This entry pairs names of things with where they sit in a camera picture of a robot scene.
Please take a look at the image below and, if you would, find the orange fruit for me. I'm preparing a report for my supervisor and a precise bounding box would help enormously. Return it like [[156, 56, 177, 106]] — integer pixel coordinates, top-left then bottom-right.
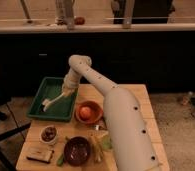
[[80, 107, 91, 120]]

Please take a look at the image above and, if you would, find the metal fork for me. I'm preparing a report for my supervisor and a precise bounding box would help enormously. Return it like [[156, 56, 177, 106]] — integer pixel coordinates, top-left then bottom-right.
[[95, 125, 107, 130]]

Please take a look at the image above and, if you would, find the green cup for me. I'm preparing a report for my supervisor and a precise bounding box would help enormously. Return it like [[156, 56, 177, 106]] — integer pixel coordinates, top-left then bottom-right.
[[101, 135, 112, 151]]

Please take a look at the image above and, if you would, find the dark purple bowl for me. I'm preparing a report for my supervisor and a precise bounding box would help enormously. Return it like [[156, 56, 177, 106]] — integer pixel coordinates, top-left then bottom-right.
[[64, 136, 91, 166]]

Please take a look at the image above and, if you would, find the green vegetable piece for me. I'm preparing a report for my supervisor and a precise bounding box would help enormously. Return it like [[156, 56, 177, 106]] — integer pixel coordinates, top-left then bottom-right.
[[56, 153, 65, 166]]

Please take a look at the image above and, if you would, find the white dish brush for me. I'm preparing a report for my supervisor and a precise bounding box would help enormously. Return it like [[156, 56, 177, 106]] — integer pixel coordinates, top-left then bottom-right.
[[42, 94, 64, 112]]

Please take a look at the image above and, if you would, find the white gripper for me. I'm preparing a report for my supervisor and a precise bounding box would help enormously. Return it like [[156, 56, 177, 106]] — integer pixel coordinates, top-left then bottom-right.
[[62, 75, 79, 97]]

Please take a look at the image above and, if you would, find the green plastic tray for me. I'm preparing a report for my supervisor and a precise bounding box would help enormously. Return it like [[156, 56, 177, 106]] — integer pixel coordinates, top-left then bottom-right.
[[27, 77, 77, 122]]

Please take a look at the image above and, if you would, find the wooden spatula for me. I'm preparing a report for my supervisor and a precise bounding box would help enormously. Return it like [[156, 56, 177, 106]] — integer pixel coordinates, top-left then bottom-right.
[[90, 135, 103, 163]]

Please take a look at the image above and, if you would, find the orange bowl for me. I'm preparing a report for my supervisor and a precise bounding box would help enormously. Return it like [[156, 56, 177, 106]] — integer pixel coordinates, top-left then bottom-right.
[[75, 101, 103, 125]]

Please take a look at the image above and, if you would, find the red object on counter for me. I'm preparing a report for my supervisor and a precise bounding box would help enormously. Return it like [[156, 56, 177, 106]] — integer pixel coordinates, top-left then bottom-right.
[[74, 17, 85, 25]]

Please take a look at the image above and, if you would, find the white small bowl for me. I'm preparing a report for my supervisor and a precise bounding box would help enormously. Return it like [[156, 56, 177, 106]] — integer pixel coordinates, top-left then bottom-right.
[[40, 125, 58, 145]]

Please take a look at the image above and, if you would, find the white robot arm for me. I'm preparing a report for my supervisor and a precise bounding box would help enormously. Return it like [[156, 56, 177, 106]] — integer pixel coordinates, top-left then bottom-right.
[[65, 55, 162, 171]]

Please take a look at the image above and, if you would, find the brown rectangular block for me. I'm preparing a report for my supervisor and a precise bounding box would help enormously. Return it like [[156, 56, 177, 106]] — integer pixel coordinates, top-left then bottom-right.
[[26, 147, 54, 163]]

